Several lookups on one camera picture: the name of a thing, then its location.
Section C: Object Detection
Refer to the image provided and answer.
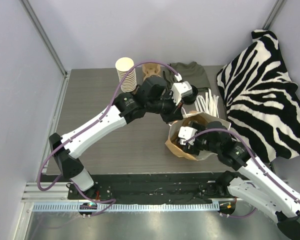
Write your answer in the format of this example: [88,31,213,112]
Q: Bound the brown paper bag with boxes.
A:
[165,111,231,161]

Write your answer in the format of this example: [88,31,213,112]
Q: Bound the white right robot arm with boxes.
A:
[178,121,300,240]

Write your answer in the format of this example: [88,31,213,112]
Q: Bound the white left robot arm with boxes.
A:
[49,76,192,200]

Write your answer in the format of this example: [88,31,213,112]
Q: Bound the stack of black lids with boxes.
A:
[182,84,198,105]

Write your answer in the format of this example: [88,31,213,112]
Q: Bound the white wrapped straws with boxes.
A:
[194,87,220,118]

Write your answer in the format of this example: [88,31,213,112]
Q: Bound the olive green cloth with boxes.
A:
[162,61,211,92]

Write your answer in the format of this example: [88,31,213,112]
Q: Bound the stack of pulp cup carriers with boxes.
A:
[142,63,162,81]

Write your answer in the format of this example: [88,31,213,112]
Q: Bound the stack of white paper cups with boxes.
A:
[115,57,137,93]

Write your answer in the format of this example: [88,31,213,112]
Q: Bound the zebra print blanket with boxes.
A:
[216,29,300,162]

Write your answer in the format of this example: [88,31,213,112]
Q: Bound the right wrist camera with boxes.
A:
[177,126,198,146]

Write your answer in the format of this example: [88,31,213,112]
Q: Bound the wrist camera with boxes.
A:
[171,73,193,106]
[177,126,198,146]

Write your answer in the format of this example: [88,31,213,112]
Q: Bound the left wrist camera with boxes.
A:
[171,73,193,106]

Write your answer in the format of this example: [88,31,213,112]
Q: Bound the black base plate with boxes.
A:
[64,173,247,205]

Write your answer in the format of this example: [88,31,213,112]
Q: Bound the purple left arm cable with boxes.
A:
[36,61,182,218]

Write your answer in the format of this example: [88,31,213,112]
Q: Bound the white cable duct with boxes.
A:
[32,201,220,213]

